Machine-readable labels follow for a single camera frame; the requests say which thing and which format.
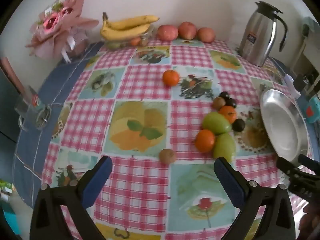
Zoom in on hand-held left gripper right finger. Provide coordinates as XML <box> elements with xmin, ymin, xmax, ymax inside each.
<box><xmin>214</xmin><ymin>156</ymin><xmax>297</xmax><ymax>240</ymax></box>

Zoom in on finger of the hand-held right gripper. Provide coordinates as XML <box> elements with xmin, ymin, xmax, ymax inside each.
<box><xmin>276</xmin><ymin>157</ymin><xmax>320</xmax><ymax>201</ymax></box>
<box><xmin>298</xmin><ymin>154</ymin><xmax>320</xmax><ymax>174</ymax></box>

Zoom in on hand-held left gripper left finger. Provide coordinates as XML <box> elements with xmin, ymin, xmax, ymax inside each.
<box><xmin>29</xmin><ymin>155</ymin><xmax>113</xmax><ymax>240</ymax></box>

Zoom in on green mango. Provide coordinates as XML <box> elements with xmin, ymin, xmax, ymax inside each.
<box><xmin>213</xmin><ymin>133</ymin><xmax>236</xmax><ymax>163</ymax></box>
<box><xmin>202</xmin><ymin>112</ymin><xmax>232</xmax><ymax>135</ymax></box>

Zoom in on silver metal plate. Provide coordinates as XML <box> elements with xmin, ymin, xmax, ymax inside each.
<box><xmin>260</xmin><ymin>89</ymin><xmax>309</xmax><ymax>169</ymax></box>

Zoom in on person's right hand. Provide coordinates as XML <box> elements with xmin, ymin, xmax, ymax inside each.
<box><xmin>297</xmin><ymin>202</ymin><xmax>320</xmax><ymax>240</ymax></box>

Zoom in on teal box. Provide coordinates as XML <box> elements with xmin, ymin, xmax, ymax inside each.
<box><xmin>304</xmin><ymin>97</ymin><xmax>320</xmax><ymax>124</ymax></box>

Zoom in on black power adapter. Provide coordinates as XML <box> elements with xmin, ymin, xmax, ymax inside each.
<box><xmin>294</xmin><ymin>74</ymin><xmax>309</xmax><ymax>90</ymax></box>

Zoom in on white power strip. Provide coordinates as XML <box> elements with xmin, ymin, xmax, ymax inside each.
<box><xmin>285</xmin><ymin>74</ymin><xmax>300</xmax><ymax>99</ymax></box>

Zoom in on clear glass cup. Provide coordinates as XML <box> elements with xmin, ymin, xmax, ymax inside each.
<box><xmin>14</xmin><ymin>86</ymin><xmax>52</xmax><ymax>132</ymax></box>

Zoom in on pink checked fruit-print tablecloth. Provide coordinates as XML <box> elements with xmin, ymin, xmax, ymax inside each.
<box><xmin>41</xmin><ymin>39</ymin><xmax>313</xmax><ymax>240</ymax></box>

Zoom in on brown wooden chair back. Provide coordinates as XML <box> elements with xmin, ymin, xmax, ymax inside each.
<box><xmin>0</xmin><ymin>56</ymin><xmax>27</xmax><ymax>98</ymax></box>

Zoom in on brown lace-covered jar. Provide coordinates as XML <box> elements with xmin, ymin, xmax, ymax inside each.
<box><xmin>67</xmin><ymin>27</ymin><xmax>92</xmax><ymax>58</ymax></box>

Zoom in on clear plastic container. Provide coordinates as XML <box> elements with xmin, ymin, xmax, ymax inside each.
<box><xmin>106</xmin><ymin>27</ymin><xmax>154</xmax><ymax>50</ymax></box>

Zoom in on stainless steel thermos jug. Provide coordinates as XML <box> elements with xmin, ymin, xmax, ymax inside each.
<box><xmin>239</xmin><ymin>1</ymin><xmax>288</xmax><ymax>67</ymax></box>

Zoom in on red apple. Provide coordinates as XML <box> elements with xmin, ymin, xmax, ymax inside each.
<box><xmin>178</xmin><ymin>21</ymin><xmax>197</xmax><ymax>40</ymax></box>
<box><xmin>157</xmin><ymin>24</ymin><xmax>179</xmax><ymax>41</ymax></box>
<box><xmin>197</xmin><ymin>27</ymin><xmax>216</xmax><ymax>43</ymax></box>

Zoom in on yellow banana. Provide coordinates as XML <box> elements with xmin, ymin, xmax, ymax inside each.
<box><xmin>100</xmin><ymin>12</ymin><xmax>150</xmax><ymax>41</ymax></box>
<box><xmin>105</xmin><ymin>15</ymin><xmax>160</xmax><ymax>30</ymax></box>

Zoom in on pink flower bouquet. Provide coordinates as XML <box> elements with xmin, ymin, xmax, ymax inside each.
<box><xmin>25</xmin><ymin>0</ymin><xmax>99</xmax><ymax>63</ymax></box>

